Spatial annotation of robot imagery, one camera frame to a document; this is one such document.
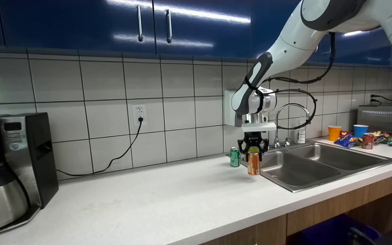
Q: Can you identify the black chair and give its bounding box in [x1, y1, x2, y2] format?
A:
[346, 226, 392, 245]

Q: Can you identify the silver toaster oven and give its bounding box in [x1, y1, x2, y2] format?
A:
[355, 103, 392, 138]

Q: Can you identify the orange plastic cup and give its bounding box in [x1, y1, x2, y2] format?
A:
[326, 125, 342, 143]

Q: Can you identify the blue plastic cup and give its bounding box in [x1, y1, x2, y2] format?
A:
[352, 122, 370, 140]

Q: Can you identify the blue bin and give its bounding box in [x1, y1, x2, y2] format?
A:
[296, 213, 380, 245]

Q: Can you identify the stainless steel double sink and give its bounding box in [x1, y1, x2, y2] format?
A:
[240, 140, 392, 193]

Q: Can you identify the green soda can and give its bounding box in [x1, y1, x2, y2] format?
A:
[228, 145, 242, 168]

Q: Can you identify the chrome gooseneck faucet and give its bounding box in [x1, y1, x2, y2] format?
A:
[273, 102, 312, 149]

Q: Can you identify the black coffee maker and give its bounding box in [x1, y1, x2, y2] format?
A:
[0, 111, 59, 239]

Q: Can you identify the red can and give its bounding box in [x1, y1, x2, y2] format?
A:
[361, 132, 375, 151]

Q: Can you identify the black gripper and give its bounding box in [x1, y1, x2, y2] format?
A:
[236, 130, 270, 163]

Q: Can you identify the white wall outlet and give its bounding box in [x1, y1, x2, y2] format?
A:
[131, 103, 148, 128]

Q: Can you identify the black toaster oven cord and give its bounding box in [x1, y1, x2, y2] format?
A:
[368, 92, 392, 106]

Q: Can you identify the colourful snack packet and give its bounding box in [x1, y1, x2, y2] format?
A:
[371, 129, 392, 144]

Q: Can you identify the orange soda can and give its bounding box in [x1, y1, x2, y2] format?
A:
[246, 151, 262, 177]

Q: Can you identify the blue snack packet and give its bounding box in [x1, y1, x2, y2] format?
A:
[333, 132, 356, 149]

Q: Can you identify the silver cabinet handle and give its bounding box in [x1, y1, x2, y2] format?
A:
[134, 4, 144, 43]
[164, 8, 174, 45]

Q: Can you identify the clear pump soap bottle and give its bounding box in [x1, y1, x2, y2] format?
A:
[295, 126, 307, 145]

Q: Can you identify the black power cord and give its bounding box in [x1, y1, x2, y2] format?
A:
[54, 115, 144, 178]

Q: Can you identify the blue cabinet door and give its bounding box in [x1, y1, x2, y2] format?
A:
[152, 0, 296, 64]
[310, 28, 392, 68]
[0, 0, 156, 58]

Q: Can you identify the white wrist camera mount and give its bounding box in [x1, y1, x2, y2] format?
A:
[239, 113, 277, 134]

